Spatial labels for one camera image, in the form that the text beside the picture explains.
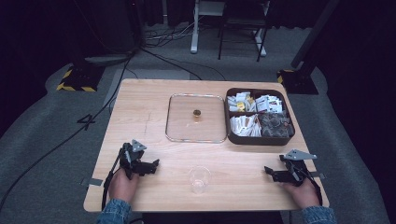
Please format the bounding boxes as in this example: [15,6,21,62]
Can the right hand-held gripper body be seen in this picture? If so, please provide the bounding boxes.
[278,148,318,188]

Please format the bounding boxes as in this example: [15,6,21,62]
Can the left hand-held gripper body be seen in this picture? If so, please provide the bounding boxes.
[119,139,148,180]

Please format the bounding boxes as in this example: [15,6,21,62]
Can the person's right hand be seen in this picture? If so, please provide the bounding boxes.
[281,177,321,210]

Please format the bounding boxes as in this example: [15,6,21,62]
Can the person's left hand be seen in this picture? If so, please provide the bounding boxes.
[107,167,140,204]

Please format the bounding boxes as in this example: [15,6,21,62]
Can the dark brown compartment box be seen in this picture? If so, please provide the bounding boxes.
[224,87,296,147]

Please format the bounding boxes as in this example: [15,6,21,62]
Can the dark brown packets pile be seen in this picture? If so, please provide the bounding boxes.
[258,111,295,138]

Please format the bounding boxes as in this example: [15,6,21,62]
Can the clear plastic cup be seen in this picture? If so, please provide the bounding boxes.
[188,165,212,196]

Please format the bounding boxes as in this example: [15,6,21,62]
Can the white stick packets pile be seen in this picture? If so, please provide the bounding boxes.
[229,114,262,138]

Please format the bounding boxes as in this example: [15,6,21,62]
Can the clear glass lid gold knob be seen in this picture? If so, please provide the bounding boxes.
[164,92,229,145]

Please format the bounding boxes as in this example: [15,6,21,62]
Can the white dark-print packets pile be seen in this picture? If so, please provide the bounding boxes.
[255,93,284,114]

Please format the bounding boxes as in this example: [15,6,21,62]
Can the white and yellow packets pile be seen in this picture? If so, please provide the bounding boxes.
[226,91,257,113]

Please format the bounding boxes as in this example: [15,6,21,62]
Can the black stand base striped tape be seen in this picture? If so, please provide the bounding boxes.
[276,68,320,95]
[56,59,106,93]

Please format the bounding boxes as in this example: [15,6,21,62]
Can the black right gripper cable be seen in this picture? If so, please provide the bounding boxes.
[295,166,324,207]

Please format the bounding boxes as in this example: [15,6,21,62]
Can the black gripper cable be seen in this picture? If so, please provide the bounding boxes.
[295,166,324,207]
[100,148,124,212]

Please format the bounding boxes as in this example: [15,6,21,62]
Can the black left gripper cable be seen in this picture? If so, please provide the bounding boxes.
[100,148,124,212]

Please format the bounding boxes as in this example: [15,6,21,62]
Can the long black floor cable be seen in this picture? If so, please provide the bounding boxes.
[0,46,148,213]

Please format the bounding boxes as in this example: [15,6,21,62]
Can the bundle of floor cables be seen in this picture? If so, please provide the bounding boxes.
[141,17,228,82]

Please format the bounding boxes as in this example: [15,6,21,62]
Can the white desk frame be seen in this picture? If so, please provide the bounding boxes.
[190,0,268,58]

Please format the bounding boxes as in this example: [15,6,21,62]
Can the dark slanted stand post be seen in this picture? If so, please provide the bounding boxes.
[290,0,341,70]

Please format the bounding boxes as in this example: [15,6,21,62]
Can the black metal chair frame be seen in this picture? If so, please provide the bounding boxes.
[217,0,272,63]

